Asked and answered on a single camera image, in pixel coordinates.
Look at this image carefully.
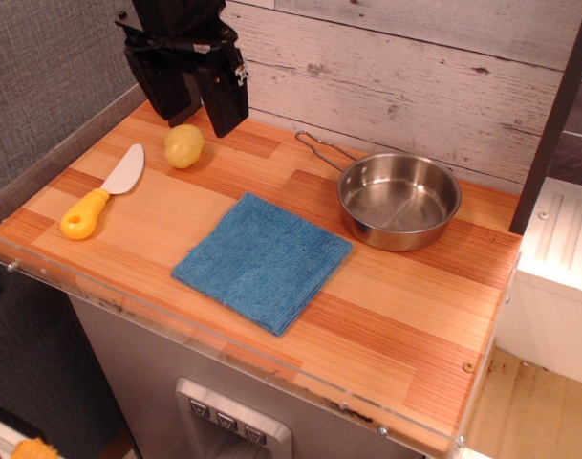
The yellow toy potato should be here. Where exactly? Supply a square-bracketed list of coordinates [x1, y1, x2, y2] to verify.
[164, 124, 205, 169]

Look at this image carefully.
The dark vertical post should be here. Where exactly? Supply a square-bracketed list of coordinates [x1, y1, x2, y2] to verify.
[508, 22, 582, 235]

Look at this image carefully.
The orange object bottom left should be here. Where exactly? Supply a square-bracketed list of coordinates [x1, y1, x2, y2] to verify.
[10, 438, 60, 459]

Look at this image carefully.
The grey toy fridge cabinet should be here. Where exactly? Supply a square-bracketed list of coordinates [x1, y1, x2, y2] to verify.
[72, 298, 420, 458]

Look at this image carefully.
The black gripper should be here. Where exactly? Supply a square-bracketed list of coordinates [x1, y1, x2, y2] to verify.
[115, 0, 248, 138]

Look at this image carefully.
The yellow handled toy knife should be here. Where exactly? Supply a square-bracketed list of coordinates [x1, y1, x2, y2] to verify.
[60, 144, 145, 240]

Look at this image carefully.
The stainless steel pan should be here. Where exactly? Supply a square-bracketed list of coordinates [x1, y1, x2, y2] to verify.
[295, 131, 462, 252]

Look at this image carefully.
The clear acrylic table guard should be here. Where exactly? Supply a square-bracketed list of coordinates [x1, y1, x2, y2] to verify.
[0, 221, 520, 458]

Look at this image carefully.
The silver dispenser button panel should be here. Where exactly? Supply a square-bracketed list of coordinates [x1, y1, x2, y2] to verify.
[175, 378, 293, 458]

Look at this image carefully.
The blue folded cloth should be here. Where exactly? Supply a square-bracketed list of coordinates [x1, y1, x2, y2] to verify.
[172, 193, 353, 337]

